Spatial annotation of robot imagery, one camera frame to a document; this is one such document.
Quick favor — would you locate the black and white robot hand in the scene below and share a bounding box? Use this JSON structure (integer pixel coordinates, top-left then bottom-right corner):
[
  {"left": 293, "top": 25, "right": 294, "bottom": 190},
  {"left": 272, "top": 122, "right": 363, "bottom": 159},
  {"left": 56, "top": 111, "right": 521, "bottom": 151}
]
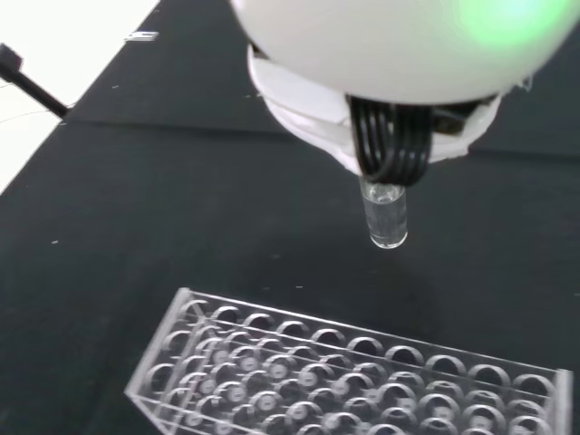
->
[{"left": 229, "top": 0, "right": 575, "bottom": 188}]

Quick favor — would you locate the clear acrylic test tube rack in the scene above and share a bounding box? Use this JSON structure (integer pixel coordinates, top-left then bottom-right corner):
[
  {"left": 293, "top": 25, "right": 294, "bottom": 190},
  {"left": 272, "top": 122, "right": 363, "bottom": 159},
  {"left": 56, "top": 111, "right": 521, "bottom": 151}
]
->
[{"left": 123, "top": 285, "right": 575, "bottom": 435}]

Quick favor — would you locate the black bench cloth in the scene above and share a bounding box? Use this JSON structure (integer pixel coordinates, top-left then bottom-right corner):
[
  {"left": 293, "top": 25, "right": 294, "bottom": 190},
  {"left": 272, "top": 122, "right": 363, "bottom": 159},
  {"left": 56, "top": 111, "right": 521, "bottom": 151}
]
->
[{"left": 0, "top": 0, "right": 580, "bottom": 435}]

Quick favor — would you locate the black tripod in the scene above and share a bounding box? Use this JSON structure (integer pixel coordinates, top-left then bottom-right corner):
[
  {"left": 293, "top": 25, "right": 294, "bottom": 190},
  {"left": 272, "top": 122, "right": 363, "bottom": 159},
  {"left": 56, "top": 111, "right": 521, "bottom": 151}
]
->
[{"left": 0, "top": 42, "right": 76, "bottom": 122}]

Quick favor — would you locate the small clear cloth clip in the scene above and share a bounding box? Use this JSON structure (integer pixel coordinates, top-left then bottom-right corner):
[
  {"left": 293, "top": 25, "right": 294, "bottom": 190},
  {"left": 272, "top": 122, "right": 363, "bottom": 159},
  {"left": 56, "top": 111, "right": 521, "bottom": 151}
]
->
[{"left": 123, "top": 30, "right": 160, "bottom": 44}]

